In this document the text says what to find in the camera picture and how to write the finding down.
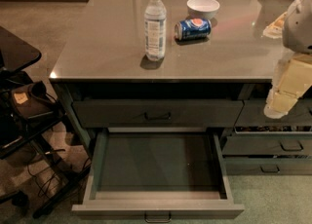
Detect black side table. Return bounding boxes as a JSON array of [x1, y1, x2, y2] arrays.
[[0, 27, 91, 219]]

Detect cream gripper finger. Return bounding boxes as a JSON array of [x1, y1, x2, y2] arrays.
[[263, 90, 297, 119]]

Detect open grey middle drawer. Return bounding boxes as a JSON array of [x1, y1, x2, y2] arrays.
[[72, 131, 244, 223]]

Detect clear plastic water bottle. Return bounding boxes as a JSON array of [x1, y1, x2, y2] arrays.
[[144, 0, 167, 61]]

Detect grey right bottom drawer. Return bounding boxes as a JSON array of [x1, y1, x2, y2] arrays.
[[224, 158, 312, 175]]

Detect white ceramic bowl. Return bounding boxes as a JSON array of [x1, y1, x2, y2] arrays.
[[187, 0, 220, 19]]

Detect grey right middle drawer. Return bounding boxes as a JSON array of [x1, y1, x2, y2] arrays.
[[220, 128, 312, 156]]

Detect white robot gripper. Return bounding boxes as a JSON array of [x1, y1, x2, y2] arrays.
[[272, 0, 312, 98]]

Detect blue soda can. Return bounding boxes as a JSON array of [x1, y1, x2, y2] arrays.
[[175, 19, 212, 41]]

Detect brown bag with tag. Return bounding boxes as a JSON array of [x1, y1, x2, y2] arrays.
[[11, 81, 59, 122]]

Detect grey right top drawer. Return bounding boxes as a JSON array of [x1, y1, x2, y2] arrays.
[[236, 99, 312, 127]]

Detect black floor cables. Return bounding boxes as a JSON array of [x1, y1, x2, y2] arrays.
[[25, 148, 92, 200]]

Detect closed grey top drawer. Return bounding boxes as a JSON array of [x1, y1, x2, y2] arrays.
[[72, 99, 243, 128]]

